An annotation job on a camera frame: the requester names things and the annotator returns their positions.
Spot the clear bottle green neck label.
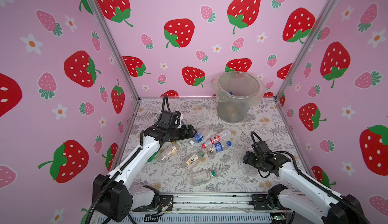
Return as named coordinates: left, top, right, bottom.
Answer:
left=190, top=169, right=221, bottom=186

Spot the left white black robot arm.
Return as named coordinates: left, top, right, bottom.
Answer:
left=85, top=111, right=197, bottom=224

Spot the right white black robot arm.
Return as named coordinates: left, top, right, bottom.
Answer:
left=243, top=140, right=369, bottom=224

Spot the translucent grey waste bin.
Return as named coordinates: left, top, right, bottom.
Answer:
left=210, top=71, right=267, bottom=124

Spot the clear bottle blue label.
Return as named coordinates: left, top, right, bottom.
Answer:
left=189, top=129, right=210, bottom=146

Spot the clear bottle yellow label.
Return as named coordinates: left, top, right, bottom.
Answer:
left=160, top=142, right=182, bottom=162

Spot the clear bottle crane label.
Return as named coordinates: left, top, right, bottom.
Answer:
left=182, top=149, right=208, bottom=172

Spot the white bottle red cap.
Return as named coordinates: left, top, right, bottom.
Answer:
left=202, top=129, right=231, bottom=149

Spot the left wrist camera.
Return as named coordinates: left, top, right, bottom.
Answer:
left=160, top=111, right=183, bottom=127

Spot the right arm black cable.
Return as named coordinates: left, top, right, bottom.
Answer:
left=250, top=130, right=372, bottom=224

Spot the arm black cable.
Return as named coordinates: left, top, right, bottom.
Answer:
left=84, top=95, right=170, bottom=224
left=250, top=130, right=372, bottom=224

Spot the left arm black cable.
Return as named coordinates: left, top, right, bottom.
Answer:
left=84, top=95, right=170, bottom=224

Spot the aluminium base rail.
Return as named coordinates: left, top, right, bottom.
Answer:
left=87, top=192, right=340, bottom=224

